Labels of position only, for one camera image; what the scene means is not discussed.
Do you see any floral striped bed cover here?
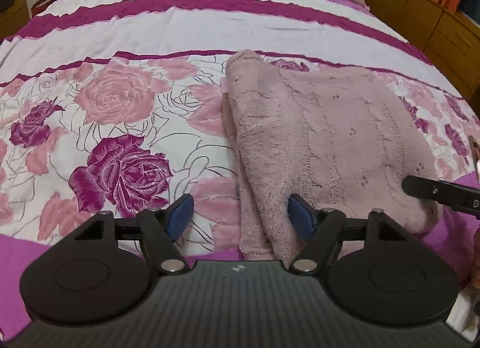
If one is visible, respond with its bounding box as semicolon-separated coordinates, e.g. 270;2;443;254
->
0;0;480;337

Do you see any pink knit sweater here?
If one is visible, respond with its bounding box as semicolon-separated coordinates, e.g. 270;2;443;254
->
221;49;444;271

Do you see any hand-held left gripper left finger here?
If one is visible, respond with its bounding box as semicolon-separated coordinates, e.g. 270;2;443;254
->
71;194;196;275

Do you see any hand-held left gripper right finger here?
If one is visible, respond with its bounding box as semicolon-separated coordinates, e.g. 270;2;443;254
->
287;194;413;274

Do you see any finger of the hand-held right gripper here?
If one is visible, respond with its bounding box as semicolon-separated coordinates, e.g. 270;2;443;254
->
401;175;480;217
468;135;480;186

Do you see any yellow wooden dresser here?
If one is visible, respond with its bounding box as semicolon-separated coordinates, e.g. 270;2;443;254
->
355;0;480;99

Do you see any red bag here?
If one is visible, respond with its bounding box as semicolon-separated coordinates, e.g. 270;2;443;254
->
31;0;57;18

